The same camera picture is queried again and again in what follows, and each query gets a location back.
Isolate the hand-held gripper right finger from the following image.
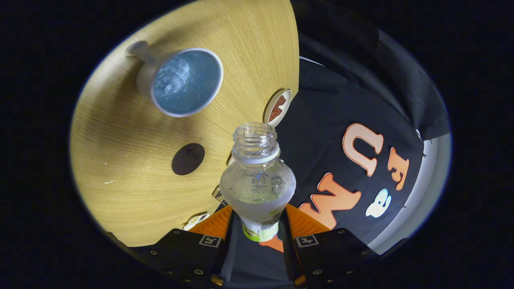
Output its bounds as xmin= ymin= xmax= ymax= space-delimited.
xmin=279 ymin=204 xmax=380 ymax=286

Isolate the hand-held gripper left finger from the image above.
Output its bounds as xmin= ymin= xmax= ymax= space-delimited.
xmin=143 ymin=205 xmax=241 ymax=288

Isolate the clear plastic juice bottle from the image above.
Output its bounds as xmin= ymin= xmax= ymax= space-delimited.
xmin=219 ymin=122 xmax=297 ymax=243

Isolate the dark brown round coaster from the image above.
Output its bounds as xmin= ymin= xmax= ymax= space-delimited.
xmin=171 ymin=143 xmax=206 ymax=176

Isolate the white cup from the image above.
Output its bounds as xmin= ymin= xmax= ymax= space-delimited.
xmin=125 ymin=41 xmax=224 ymax=118

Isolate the white divided dish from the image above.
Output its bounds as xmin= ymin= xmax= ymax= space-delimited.
xmin=183 ymin=214 xmax=210 ymax=231

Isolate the wooden table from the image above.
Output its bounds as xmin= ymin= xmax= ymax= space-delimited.
xmin=69 ymin=0 xmax=300 ymax=247

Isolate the beige round plate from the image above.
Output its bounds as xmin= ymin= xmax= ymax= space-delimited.
xmin=264 ymin=89 xmax=292 ymax=128

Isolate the wire cutlery holder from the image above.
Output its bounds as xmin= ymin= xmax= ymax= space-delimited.
xmin=212 ymin=185 xmax=229 ymax=207

